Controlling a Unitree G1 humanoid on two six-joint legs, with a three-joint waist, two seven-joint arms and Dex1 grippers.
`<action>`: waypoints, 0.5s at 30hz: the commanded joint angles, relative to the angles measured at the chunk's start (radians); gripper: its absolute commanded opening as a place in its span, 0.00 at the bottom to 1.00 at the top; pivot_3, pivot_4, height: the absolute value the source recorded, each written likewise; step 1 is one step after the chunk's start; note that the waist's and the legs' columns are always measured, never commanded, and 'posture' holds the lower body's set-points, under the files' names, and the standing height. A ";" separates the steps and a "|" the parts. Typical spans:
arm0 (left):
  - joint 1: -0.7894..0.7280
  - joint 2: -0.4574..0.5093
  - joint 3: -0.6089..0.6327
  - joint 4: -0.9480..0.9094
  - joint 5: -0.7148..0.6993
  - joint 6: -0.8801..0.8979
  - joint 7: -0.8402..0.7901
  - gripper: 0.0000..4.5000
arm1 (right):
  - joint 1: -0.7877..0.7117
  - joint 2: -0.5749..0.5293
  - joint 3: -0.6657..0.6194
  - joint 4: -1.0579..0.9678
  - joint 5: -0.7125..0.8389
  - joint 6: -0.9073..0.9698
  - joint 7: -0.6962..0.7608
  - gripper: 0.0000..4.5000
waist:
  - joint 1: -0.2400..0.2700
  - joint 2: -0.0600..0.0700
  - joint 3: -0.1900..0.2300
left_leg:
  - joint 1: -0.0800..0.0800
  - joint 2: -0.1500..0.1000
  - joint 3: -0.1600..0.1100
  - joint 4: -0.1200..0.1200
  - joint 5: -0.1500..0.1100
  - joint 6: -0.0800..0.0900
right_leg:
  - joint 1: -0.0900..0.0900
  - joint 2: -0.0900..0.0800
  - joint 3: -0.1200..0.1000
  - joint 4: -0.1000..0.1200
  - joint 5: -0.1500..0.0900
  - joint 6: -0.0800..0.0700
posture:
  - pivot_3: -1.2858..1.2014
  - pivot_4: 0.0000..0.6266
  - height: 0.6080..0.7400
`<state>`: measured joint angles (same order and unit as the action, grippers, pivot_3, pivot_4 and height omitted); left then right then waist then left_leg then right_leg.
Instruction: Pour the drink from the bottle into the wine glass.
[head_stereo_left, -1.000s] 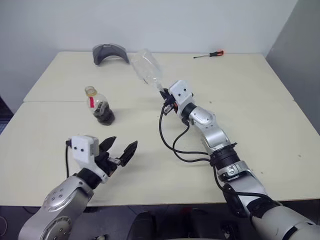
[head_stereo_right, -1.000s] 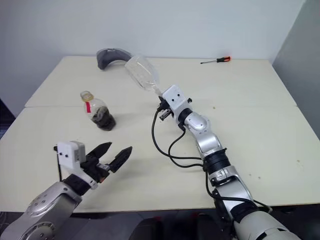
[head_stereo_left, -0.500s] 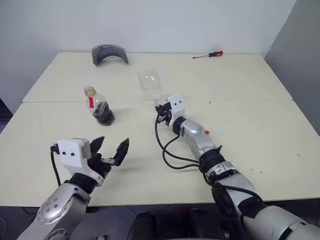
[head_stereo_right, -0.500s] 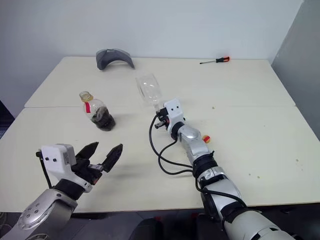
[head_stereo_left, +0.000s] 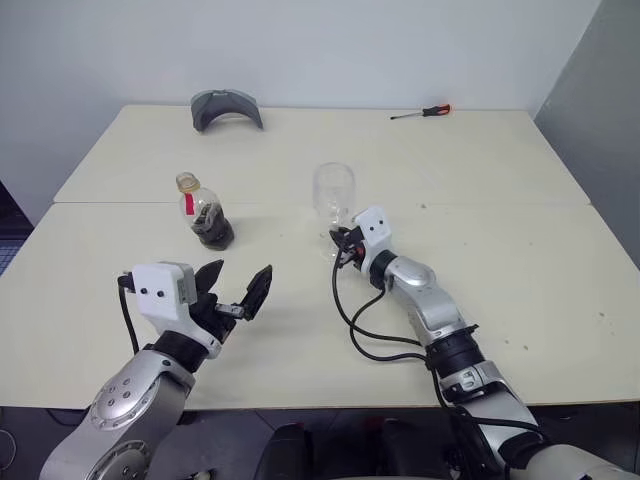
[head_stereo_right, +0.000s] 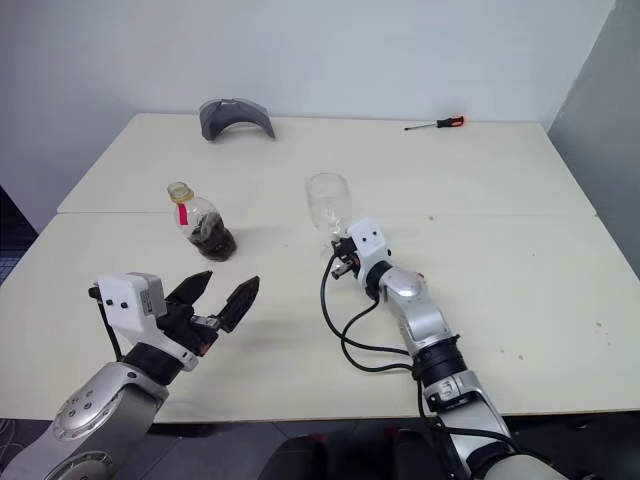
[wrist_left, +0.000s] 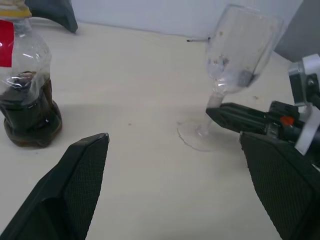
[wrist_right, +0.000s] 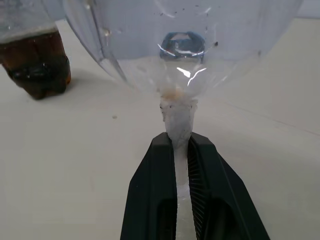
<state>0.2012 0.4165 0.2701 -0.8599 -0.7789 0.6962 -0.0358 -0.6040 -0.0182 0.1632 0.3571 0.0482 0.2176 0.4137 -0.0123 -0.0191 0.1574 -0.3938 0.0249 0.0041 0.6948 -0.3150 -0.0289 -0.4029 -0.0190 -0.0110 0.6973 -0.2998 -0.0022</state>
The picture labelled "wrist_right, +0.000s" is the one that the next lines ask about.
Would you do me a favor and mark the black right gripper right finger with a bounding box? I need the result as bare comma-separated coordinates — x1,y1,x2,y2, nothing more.
186,133,271,240

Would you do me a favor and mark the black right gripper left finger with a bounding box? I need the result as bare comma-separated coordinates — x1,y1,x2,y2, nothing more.
119,132,180,240

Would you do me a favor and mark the clear plastic wine glass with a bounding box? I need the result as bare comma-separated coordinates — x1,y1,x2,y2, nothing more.
62,0,301,240

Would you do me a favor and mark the dark drink bottle yellow cap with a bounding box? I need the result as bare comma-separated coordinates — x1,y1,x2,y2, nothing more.
0,0,73,101

